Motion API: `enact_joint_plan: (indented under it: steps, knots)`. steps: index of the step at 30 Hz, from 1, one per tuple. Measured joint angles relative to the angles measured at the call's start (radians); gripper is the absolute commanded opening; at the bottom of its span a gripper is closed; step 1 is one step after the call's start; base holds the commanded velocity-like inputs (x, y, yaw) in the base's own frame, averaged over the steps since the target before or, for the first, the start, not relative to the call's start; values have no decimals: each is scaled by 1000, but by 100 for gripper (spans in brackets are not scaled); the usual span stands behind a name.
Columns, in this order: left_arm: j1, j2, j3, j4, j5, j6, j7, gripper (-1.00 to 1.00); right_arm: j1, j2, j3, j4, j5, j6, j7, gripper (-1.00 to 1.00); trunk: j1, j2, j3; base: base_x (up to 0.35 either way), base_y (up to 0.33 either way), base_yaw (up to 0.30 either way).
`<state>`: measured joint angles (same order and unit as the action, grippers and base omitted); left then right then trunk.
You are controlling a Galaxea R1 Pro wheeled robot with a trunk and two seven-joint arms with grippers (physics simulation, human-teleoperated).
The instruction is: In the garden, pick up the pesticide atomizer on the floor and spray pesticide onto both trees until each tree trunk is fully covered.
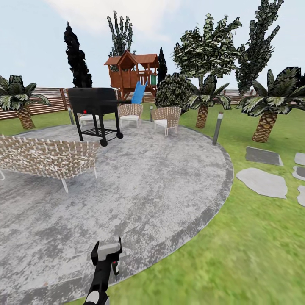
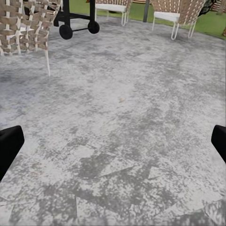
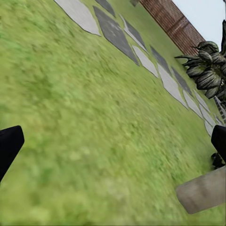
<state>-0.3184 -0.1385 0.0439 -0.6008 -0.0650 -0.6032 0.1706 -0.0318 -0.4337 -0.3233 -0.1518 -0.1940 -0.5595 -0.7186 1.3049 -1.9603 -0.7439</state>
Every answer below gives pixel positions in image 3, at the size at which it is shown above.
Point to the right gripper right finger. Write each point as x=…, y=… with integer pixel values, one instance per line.
x=218, y=139

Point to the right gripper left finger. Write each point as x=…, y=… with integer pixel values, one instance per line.
x=11, y=140

